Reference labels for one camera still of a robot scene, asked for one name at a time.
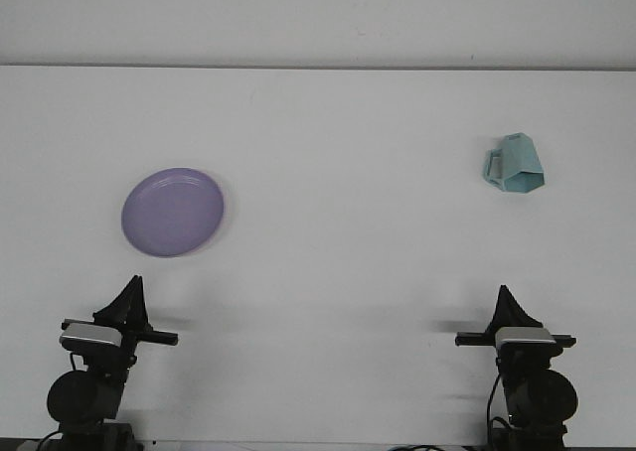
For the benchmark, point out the pale blue faceted cup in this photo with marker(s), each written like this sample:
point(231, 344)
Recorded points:
point(522, 158)

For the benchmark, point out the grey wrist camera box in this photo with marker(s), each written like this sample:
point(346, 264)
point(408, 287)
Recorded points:
point(524, 336)
point(89, 336)

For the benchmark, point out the pale lilac round plate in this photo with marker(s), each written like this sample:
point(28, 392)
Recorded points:
point(171, 212)

